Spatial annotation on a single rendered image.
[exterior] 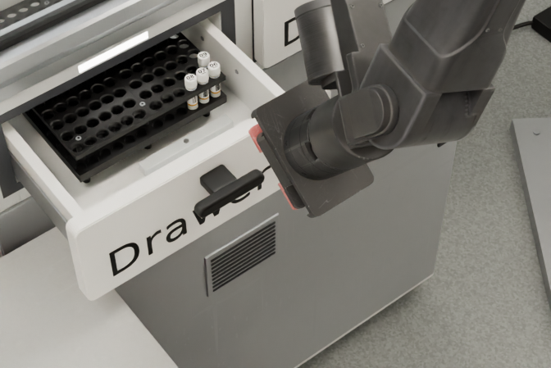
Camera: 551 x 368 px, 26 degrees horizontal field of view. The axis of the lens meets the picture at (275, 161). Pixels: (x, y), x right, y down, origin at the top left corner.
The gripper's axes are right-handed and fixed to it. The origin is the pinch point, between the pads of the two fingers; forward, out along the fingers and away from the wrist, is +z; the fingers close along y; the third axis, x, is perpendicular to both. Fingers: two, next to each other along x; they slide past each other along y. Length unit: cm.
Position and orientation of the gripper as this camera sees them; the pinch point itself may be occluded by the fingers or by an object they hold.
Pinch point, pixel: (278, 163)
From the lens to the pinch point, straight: 106.7
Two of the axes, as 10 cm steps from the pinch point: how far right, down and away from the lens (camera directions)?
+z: -3.4, 1.6, 9.3
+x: -8.0, 4.7, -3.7
